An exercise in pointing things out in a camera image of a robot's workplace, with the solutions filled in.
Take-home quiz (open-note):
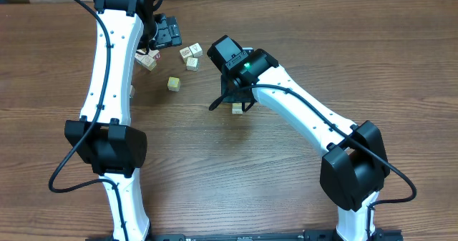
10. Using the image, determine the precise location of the wooden block red pencil picture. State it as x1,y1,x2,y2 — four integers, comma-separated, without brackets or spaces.
232,108,243,114

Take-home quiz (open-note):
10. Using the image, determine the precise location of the yellow wooden block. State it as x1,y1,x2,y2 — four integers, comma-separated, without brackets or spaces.
140,56,157,71
167,77,181,92

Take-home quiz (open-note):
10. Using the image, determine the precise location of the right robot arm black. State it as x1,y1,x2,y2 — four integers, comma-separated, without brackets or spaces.
207,35,391,240

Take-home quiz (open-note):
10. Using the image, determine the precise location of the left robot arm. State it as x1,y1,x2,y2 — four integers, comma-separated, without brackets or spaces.
49,0,182,240

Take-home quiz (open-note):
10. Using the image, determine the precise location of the wooden block red side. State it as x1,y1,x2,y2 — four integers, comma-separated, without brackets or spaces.
148,50,161,60

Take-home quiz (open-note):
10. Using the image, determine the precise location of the wooden block brown picture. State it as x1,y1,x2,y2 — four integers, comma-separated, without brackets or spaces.
180,47,193,64

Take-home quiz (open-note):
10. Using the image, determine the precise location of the wooden block ball picture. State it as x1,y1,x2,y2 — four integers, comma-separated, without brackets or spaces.
135,53,144,65

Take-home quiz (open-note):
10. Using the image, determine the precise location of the wooden block triangle picture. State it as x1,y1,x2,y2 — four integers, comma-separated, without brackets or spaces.
189,43,203,58

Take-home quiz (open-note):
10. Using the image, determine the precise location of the wooden block green picture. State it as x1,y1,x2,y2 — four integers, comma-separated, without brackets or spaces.
186,57,199,72

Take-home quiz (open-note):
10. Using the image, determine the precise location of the yellow top wooden block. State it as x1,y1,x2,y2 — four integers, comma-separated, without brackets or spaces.
167,77,181,92

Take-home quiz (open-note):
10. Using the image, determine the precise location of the wooden block teal side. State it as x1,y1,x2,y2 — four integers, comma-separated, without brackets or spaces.
130,85,135,99

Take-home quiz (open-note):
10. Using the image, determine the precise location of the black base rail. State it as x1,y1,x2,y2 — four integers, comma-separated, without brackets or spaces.
86,228,404,241

